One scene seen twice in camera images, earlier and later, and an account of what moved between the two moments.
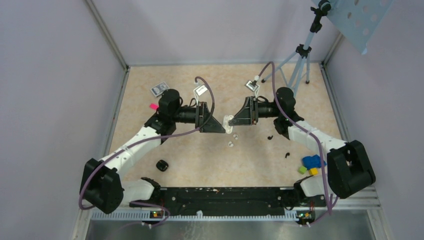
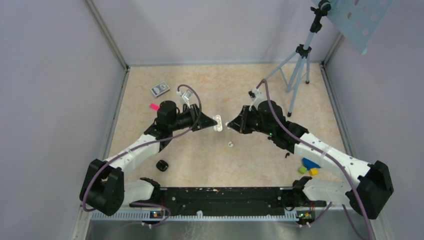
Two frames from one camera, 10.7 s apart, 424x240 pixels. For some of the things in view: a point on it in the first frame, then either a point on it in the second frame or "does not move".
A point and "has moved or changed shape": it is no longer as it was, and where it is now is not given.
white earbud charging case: [227, 128] has moved or changed shape
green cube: [302, 170] does not move
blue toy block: [312, 162] does not move
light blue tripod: [291, 69] does not move
